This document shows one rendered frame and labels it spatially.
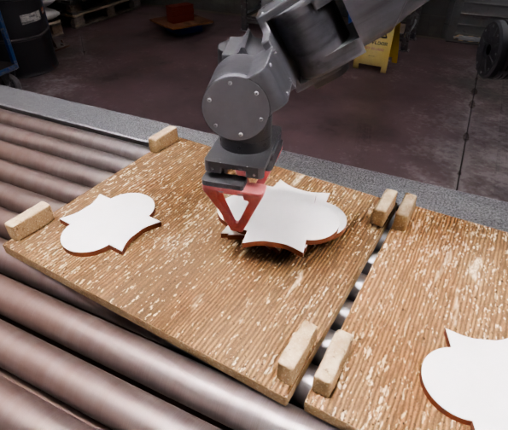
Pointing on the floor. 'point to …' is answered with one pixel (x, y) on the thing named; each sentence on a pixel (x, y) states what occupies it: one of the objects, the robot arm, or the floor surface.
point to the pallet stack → (75, 10)
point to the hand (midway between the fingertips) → (244, 207)
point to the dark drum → (23, 20)
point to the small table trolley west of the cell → (7, 70)
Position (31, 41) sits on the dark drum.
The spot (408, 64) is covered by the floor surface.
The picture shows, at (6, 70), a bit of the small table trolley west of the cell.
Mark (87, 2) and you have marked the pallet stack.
